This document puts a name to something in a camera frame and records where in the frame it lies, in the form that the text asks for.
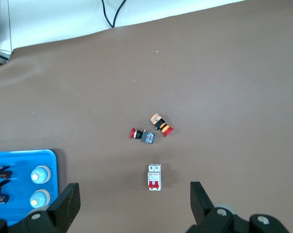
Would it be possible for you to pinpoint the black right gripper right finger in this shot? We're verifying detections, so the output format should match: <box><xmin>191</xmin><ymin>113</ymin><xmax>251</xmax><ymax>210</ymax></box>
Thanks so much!
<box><xmin>187</xmin><ymin>181</ymin><xmax>249</xmax><ymax>233</ymax></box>

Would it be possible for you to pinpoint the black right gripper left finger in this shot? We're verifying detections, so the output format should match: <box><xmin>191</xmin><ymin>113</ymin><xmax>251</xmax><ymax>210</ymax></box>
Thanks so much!
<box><xmin>7</xmin><ymin>183</ymin><xmax>81</xmax><ymax>233</ymax></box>

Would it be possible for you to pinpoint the light blue desk bell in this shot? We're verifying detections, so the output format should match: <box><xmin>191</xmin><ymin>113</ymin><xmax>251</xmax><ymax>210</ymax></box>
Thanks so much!
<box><xmin>29</xmin><ymin>188</ymin><xmax>51</xmax><ymax>209</ymax></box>
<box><xmin>30</xmin><ymin>165</ymin><xmax>52</xmax><ymax>184</ymax></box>

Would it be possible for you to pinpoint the blue plastic tray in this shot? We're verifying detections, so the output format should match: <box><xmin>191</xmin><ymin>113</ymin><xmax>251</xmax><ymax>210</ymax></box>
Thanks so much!
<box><xmin>0</xmin><ymin>149</ymin><xmax>58</xmax><ymax>228</ymax></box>

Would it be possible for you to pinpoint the white red circuit breaker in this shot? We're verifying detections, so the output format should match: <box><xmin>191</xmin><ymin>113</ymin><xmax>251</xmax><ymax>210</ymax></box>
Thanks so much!
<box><xmin>147</xmin><ymin>163</ymin><xmax>162</xmax><ymax>192</ymax></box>

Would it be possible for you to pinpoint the orange emergency stop button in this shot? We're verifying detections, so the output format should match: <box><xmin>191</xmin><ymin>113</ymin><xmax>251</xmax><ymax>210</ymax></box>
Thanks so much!
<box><xmin>149</xmin><ymin>112</ymin><xmax>174</xmax><ymax>138</ymax></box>

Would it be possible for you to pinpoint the red mushroom push button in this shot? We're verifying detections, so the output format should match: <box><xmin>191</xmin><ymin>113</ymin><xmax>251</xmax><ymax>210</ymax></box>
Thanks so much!
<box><xmin>129</xmin><ymin>127</ymin><xmax>156</xmax><ymax>145</ymax></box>

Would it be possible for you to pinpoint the thin black floor cable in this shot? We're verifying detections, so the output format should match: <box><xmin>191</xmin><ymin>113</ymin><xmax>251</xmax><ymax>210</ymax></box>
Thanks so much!
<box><xmin>101</xmin><ymin>0</ymin><xmax>128</xmax><ymax>29</ymax></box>

